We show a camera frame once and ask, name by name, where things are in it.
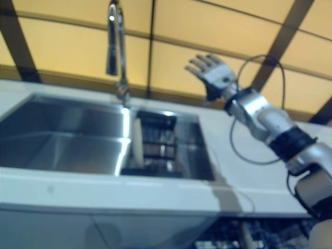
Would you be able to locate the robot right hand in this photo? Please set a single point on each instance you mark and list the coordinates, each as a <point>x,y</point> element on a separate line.
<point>218,75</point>

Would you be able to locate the chrome gooseneck faucet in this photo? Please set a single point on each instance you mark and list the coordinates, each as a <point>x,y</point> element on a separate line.
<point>114,46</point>

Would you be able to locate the white kitchen cabinet door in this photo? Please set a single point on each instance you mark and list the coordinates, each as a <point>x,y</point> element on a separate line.
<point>44,230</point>
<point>155,233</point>

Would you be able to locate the black sink dish rack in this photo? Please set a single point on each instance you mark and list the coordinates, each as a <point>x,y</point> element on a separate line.
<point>160,140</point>

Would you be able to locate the stainless steel kitchen sink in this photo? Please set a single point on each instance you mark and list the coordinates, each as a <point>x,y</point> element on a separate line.
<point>64,140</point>

